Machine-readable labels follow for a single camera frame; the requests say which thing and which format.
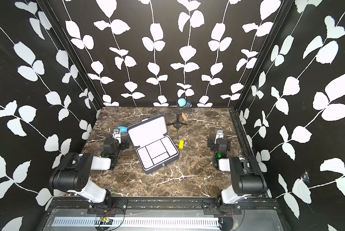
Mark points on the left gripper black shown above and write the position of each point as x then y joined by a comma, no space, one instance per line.
123,144

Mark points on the blue cylindrical tool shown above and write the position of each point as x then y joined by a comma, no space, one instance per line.
122,129

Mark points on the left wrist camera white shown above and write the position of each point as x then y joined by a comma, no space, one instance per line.
117,135

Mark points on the yellow block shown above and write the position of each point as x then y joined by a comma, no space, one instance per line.
181,144

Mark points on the white perforated cable duct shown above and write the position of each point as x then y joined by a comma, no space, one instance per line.
205,223

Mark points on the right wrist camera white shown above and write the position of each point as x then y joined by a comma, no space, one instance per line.
219,135

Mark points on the small green circuit board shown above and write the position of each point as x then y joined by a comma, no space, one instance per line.
105,221

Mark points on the small wooden block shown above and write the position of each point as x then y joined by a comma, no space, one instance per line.
184,117

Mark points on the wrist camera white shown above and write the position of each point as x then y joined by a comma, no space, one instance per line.
219,135
117,135

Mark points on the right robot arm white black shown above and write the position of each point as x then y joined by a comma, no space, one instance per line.
247,179

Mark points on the navy jewelry box white lining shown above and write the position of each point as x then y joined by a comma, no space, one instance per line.
152,143

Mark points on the blue microphone on tripod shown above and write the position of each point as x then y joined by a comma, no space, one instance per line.
182,104

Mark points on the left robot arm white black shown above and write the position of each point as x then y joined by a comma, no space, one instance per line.
72,175

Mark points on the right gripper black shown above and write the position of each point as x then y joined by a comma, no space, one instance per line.
211,143

